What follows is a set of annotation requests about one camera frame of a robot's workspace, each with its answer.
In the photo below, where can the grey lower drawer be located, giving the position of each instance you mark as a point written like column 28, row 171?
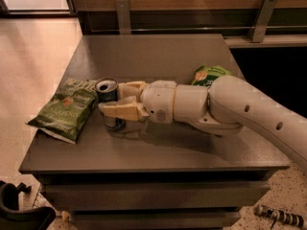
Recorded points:
column 156, row 221

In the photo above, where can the left metal bracket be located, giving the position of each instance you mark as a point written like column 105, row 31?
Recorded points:
column 123, row 16

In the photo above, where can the right metal bracket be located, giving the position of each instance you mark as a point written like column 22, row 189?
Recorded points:
column 257, row 31

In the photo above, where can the metal bracket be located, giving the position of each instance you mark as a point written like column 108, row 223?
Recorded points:
column 257, row 31
column 123, row 16

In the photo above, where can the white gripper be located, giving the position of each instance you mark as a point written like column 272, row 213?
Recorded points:
column 158, row 100

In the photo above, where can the light green snack bag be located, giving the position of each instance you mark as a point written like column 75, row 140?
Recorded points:
column 204, row 76

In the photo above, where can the grey drawer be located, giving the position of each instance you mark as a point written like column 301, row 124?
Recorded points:
column 156, row 221
column 143, row 196

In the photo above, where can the redbull can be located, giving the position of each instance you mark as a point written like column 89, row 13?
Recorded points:
column 106, row 89

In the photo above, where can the green jalapeno chip bag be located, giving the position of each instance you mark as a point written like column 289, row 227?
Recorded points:
column 64, row 116

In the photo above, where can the grey upper drawer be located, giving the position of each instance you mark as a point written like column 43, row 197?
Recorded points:
column 143, row 196

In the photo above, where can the black striped tool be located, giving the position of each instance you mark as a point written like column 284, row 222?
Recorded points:
column 281, row 216

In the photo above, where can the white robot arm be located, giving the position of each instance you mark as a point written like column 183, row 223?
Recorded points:
column 222, row 108

